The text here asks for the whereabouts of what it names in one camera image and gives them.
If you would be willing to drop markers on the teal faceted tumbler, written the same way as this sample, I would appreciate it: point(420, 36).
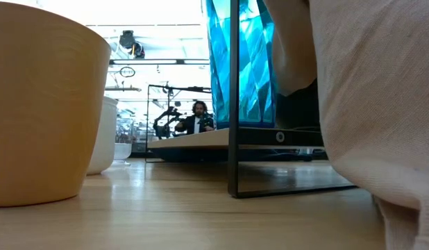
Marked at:
point(218, 69)

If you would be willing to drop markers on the clear glass cup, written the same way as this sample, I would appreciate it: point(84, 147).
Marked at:
point(123, 149)

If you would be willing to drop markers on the white mug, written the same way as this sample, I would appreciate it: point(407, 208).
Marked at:
point(105, 139)

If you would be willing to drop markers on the small orange cup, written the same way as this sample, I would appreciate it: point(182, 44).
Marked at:
point(44, 104)

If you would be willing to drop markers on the black background robot arm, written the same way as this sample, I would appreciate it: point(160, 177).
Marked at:
point(164, 125)

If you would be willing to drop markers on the wooden shelf with black legs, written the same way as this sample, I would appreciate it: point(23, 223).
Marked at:
point(233, 104)

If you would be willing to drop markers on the person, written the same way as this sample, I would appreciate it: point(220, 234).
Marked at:
point(195, 123)

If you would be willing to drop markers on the beige cloth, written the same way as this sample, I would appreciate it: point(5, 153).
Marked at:
point(374, 104)

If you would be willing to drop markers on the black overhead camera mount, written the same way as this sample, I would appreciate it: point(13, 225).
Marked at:
point(129, 41)

